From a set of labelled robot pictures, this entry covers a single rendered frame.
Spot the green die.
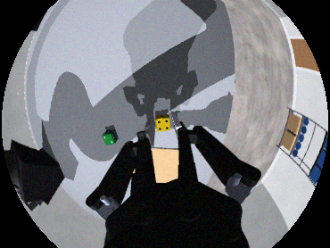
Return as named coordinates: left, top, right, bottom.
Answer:
left=103, top=129, right=118, bottom=145

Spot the tan square mat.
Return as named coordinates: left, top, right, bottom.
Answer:
left=152, top=147, right=178, bottom=183

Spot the yellow die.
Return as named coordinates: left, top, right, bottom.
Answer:
left=155, top=114, right=170, bottom=132

